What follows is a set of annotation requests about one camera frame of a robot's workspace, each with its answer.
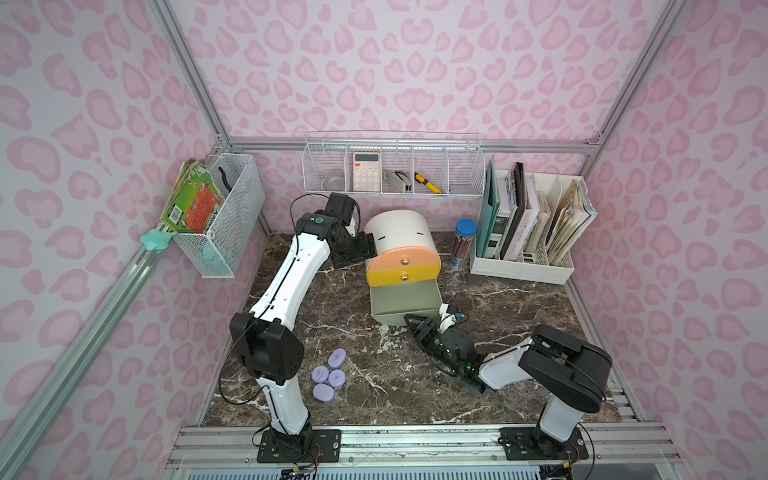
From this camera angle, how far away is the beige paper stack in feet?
3.02

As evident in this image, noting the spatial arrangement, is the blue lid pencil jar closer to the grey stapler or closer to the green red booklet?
the grey stapler

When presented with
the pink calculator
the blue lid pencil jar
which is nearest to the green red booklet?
the pink calculator

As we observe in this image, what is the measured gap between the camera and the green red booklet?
676 millimetres

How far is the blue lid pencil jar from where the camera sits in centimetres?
96
